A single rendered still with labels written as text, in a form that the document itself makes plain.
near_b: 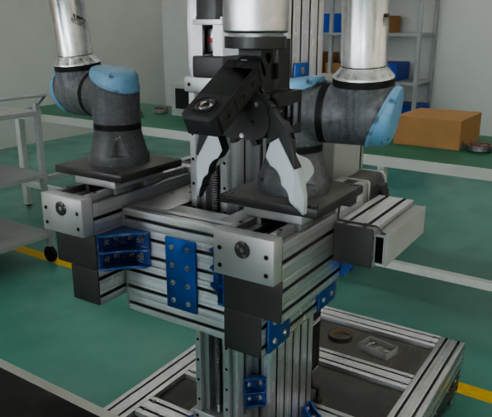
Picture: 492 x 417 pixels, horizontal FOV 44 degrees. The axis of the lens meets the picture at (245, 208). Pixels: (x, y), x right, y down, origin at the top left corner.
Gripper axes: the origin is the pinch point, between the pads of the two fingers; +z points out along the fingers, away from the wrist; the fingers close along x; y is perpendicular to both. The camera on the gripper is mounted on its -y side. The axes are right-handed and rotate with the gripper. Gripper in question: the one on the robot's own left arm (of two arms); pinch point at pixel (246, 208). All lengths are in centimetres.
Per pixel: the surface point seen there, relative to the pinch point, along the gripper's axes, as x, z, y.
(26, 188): 352, 101, 233
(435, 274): 33, 97, 225
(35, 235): 247, 97, 157
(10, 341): 183, 115, 89
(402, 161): 53, 42, 222
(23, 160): 352, 79, 234
